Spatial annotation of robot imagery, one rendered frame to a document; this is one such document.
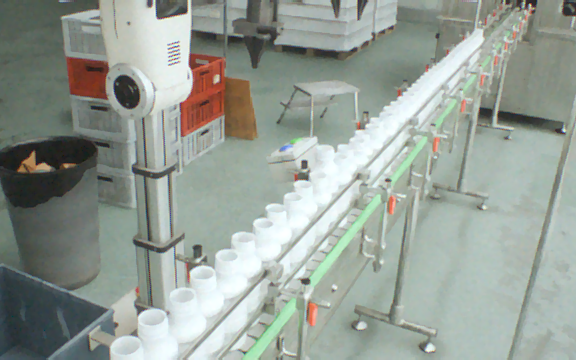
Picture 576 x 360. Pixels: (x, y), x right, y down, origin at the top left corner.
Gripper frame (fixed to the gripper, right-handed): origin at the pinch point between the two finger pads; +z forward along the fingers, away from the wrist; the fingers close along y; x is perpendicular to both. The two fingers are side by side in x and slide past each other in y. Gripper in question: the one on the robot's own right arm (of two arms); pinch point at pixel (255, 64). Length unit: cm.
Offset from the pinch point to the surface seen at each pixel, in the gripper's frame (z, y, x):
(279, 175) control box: 27.8, 6.7, 6.8
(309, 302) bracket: 27, 22, -44
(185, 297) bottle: 21, 6, -58
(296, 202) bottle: 17.9, 15.9, -27.6
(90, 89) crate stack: 64, -134, 171
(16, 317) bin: 56, -42, -31
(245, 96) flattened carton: 90, -73, 297
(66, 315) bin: 48, -27, -36
